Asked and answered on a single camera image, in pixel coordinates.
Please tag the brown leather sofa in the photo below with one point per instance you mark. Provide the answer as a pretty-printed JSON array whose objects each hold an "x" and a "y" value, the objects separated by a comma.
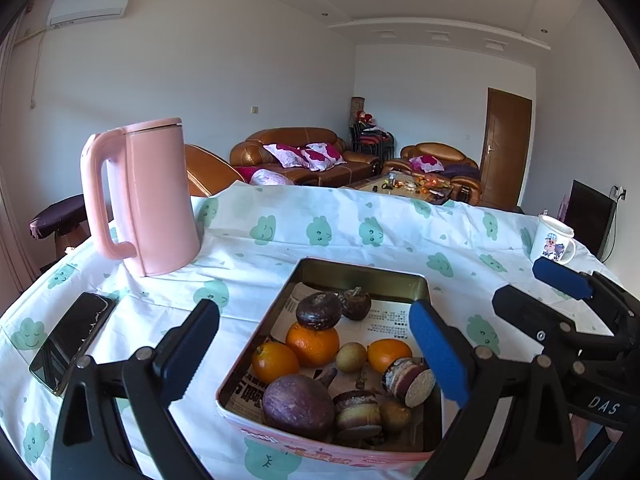
[{"x": 290, "y": 137}]

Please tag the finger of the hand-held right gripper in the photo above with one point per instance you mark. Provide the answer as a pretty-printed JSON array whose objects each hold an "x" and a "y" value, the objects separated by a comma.
[
  {"x": 562, "y": 277},
  {"x": 540, "y": 317}
]

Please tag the pink metal tin box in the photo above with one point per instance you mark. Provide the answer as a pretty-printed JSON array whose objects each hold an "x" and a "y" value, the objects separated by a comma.
[{"x": 300, "y": 452}]

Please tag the black television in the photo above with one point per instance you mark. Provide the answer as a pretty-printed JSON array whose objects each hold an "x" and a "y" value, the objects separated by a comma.
[{"x": 587, "y": 215}]

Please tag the pink electric kettle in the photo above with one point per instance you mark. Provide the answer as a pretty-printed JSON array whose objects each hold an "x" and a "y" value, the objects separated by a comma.
[{"x": 155, "y": 195}]

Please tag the orange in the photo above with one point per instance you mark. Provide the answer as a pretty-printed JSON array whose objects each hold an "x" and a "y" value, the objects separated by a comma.
[
  {"x": 312, "y": 345},
  {"x": 387, "y": 355},
  {"x": 274, "y": 364}
]

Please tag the cluttered coffee table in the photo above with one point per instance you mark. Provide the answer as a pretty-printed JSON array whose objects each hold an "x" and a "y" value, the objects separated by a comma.
[{"x": 400, "y": 190}]

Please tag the yellow-brown round fruit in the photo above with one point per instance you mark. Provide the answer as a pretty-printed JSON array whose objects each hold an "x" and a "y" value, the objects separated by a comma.
[{"x": 395, "y": 417}]

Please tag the white air conditioner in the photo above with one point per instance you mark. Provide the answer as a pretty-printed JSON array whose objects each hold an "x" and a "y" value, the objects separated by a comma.
[{"x": 87, "y": 7}]

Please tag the black smartphone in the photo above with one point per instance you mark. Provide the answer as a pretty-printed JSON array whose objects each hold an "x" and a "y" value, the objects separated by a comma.
[{"x": 70, "y": 342}]

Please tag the purple passion fruit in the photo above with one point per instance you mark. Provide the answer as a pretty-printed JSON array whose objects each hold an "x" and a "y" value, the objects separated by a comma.
[{"x": 297, "y": 407}]

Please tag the pink floral cushion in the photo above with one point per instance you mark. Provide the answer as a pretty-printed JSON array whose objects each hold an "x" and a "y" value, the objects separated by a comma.
[
  {"x": 285, "y": 155},
  {"x": 325, "y": 155},
  {"x": 426, "y": 163}
]

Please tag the light floral pillow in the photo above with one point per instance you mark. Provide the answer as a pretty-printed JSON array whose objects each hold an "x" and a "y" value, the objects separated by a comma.
[{"x": 270, "y": 177}]

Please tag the wall socket with plug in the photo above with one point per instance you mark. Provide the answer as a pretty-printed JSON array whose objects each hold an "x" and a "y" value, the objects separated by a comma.
[{"x": 619, "y": 192}]

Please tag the dark purple covered stool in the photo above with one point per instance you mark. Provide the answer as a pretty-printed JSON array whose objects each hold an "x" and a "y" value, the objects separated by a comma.
[{"x": 55, "y": 212}]

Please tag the brown wooden door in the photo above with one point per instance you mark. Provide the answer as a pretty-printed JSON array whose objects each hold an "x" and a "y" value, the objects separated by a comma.
[{"x": 507, "y": 150}]

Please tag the small dark mangosteen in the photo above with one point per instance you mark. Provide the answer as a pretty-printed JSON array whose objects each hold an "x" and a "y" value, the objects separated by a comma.
[{"x": 356, "y": 305}]

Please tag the small yellow-green fruit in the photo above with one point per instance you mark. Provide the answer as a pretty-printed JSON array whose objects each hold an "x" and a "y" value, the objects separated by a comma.
[{"x": 350, "y": 358}]

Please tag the white mug lid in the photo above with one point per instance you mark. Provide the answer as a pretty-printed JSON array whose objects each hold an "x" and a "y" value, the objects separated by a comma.
[{"x": 556, "y": 225}]

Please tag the dark purple blanket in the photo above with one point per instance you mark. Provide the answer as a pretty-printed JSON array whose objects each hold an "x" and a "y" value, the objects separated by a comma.
[{"x": 462, "y": 171}]

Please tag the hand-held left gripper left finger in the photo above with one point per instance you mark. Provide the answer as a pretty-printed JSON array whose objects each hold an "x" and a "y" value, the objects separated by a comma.
[{"x": 185, "y": 355}]

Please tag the white green cloud tablecloth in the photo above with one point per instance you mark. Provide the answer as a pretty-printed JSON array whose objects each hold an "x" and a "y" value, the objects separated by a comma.
[{"x": 350, "y": 240}]

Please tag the cut brown fruit piece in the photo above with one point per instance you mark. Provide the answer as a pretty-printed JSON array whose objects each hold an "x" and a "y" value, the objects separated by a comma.
[{"x": 357, "y": 415}]

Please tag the brown leather armchair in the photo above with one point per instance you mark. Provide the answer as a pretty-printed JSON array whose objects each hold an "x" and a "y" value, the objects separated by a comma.
[
  {"x": 435, "y": 150},
  {"x": 210, "y": 170}
]

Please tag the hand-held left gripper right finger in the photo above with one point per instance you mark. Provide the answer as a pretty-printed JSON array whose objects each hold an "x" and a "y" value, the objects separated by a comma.
[{"x": 440, "y": 355}]

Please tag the stacked dark chairs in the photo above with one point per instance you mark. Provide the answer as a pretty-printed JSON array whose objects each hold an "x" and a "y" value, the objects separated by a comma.
[{"x": 372, "y": 135}]

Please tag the white cartoon print mug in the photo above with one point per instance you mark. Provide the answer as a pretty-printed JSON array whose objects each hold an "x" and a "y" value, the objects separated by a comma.
[{"x": 550, "y": 247}]

